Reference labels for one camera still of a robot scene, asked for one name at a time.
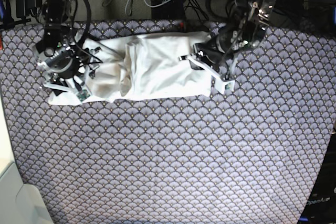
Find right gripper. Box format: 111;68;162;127
40;47;102;102

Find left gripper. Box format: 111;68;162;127
179;42;238;94

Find white T-shirt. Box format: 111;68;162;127
48;31;213;106

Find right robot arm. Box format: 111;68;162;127
33;0;102;103

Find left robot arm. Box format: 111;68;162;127
179;0;276;93

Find patterned grey fan tablecloth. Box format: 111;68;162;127
1;25;335;223

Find black OpenArm base panel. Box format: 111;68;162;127
298;133;335;223

